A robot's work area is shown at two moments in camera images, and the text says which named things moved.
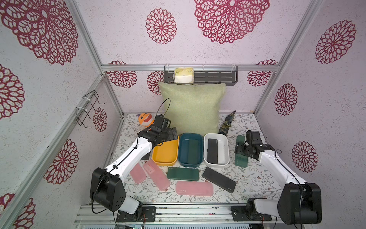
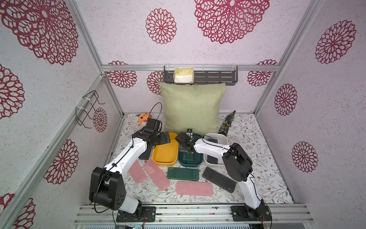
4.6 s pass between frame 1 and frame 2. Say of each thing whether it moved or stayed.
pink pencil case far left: stayed
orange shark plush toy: stayed
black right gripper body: moved
